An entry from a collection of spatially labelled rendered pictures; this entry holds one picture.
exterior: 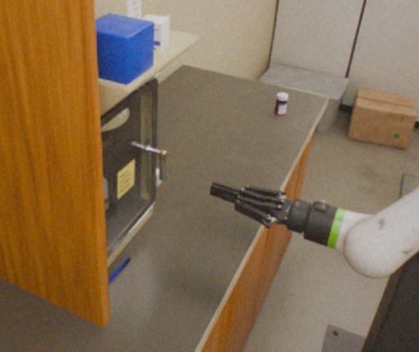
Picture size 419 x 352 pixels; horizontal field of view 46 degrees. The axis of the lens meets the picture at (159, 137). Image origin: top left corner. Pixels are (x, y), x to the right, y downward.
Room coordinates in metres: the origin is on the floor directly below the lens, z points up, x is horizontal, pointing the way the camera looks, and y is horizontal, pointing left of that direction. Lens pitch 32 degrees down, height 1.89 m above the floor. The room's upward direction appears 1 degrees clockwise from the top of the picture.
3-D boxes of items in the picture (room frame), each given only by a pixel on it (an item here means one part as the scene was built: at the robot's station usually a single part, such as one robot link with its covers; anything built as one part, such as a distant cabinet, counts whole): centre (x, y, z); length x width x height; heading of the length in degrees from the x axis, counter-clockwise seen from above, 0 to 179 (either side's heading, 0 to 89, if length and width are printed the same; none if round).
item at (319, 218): (0.85, -0.37, 1.15); 0.09 x 0.06 x 0.12; 153
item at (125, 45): (0.85, 0.08, 1.56); 0.10 x 0.10 x 0.09; 63
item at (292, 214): (0.89, -0.30, 1.14); 0.09 x 0.08 x 0.07; 63
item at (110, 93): (0.94, 0.04, 1.46); 0.32 x 0.12 x 0.10; 153
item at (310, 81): (3.41, -1.09, 0.17); 0.60 x 0.42 x 0.33; 61
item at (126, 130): (0.96, 0.08, 1.19); 0.30 x 0.01 x 0.40; 152
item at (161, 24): (0.98, 0.02, 1.54); 0.05 x 0.05 x 0.06; 70
